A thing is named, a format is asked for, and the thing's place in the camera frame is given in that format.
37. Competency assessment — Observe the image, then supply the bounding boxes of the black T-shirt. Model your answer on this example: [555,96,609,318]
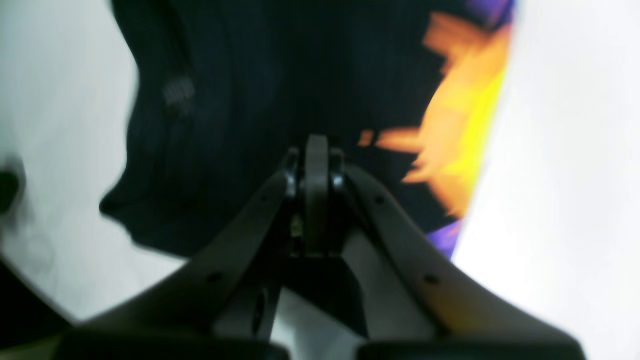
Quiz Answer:
[99,0,515,257]

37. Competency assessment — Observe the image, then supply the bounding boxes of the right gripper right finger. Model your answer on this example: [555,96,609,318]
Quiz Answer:
[317,136,585,360]

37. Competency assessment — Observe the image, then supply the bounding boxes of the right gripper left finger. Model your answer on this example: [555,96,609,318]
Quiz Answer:
[53,134,319,360]

